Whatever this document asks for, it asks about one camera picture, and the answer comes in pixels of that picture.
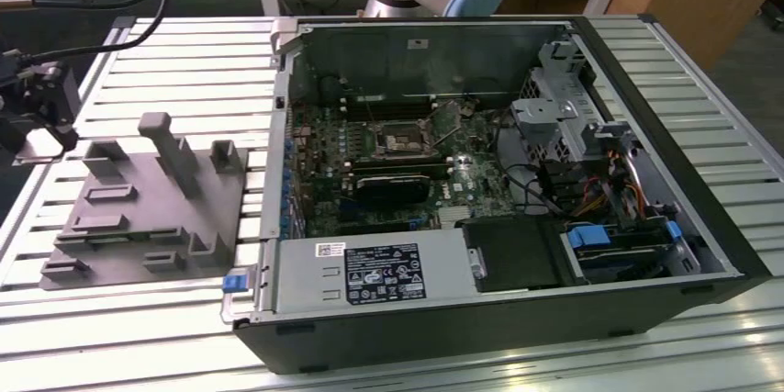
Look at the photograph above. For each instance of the black RAM slot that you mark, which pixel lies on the black RAM slot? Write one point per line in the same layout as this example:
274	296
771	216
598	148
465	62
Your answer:
358	114
358	105

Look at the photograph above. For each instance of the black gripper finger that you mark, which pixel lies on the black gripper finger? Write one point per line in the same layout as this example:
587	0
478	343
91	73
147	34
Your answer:
58	98
13	132

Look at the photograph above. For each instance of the green motherboard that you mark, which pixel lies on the green motherboard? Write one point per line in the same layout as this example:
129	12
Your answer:
478	181

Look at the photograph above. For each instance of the silver square CPU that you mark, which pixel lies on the silver square CPU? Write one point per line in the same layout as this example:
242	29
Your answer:
45	143

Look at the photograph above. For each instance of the black expansion slot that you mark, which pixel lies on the black expansion slot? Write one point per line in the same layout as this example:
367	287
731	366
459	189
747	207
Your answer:
374	228

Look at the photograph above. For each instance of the blue disk carrier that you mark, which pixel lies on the blue disk carrier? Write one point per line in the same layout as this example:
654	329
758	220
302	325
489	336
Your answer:
589	236

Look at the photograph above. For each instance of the blue case latch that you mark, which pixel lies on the blue case latch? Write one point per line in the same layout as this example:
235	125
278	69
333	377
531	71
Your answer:
234	283

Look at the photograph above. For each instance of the black open PC case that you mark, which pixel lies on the black open PC case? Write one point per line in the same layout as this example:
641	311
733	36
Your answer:
429	337

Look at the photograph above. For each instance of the black graphics card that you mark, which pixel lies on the black graphics card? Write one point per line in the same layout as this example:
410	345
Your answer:
393	190

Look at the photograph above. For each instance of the small silver heatsink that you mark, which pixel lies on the small silver heatsink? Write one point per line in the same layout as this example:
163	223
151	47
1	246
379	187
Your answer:
457	216

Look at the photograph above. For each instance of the green RAM stick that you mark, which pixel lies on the green RAM stick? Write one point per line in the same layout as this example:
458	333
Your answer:
117	239

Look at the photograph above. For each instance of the silver metal drive cage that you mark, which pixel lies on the silver metal drive cage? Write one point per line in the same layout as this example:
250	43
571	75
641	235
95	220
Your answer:
539	112

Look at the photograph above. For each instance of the black CPU socket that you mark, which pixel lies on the black CPU socket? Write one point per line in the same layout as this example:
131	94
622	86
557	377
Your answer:
402	139

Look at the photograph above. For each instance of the grey power supply unit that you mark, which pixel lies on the grey power supply unit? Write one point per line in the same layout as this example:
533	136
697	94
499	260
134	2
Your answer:
306	268

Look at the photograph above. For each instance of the blue plastic clip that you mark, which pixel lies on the blue plastic clip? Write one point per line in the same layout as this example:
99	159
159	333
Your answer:
674	230

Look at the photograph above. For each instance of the grey plastic parts rack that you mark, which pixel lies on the grey plastic parts rack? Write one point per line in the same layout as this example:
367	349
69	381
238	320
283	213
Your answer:
154	208

